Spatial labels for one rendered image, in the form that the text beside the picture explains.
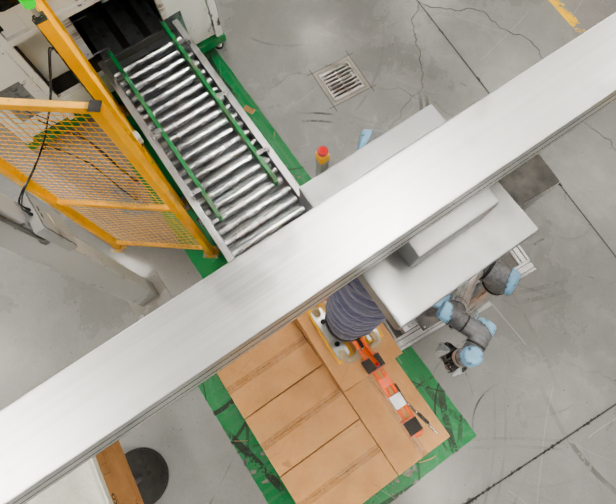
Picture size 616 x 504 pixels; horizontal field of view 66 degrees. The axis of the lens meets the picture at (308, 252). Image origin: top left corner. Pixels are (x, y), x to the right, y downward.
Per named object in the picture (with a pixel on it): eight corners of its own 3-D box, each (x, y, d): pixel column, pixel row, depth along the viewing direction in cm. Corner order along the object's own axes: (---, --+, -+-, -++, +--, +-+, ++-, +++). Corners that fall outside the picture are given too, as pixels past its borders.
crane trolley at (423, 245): (352, 198, 83) (357, 176, 74) (424, 152, 86) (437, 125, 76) (407, 271, 80) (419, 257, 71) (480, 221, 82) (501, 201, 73)
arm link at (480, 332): (475, 310, 179) (461, 334, 177) (501, 327, 177) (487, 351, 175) (468, 313, 186) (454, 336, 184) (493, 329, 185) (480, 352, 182)
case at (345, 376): (289, 311, 311) (286, 301, 272) (339, 279, 316) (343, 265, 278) (339, 391, 298) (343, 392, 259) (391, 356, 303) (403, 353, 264)
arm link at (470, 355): (489, 351, 173) (478, 371, 171) (479, 353, 184) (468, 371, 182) (470, 339, 174) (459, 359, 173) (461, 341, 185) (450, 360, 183)
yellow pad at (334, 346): (305, 311, 260) (305, 310, 255) (320, 302, 261) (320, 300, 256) (339, 365, 252) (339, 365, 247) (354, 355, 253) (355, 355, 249)
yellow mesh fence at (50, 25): (113, 110, 413) (-80, -149, 210) (123, 104, 414) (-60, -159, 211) (180, 214, 387) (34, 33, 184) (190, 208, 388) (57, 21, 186)
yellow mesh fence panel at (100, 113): (110, 251, 379) (-122, 106, 176) (112, 240, 382) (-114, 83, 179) (218, 258, 377) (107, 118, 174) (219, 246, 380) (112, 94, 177)
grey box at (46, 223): (51, 219, 231) (14, 197, 202) (61, 214, 232) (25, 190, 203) (70, 252, 226) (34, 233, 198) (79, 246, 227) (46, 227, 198)
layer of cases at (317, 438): (222, 366, 341) (211, 365, 302) (335, 289, 355) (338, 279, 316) (316, 518, 315) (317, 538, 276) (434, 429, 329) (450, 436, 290)
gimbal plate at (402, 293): (298, 197, 88) (297, 187, 83) (425, 116, 92) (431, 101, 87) (395, 331, 81) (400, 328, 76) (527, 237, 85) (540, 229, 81)
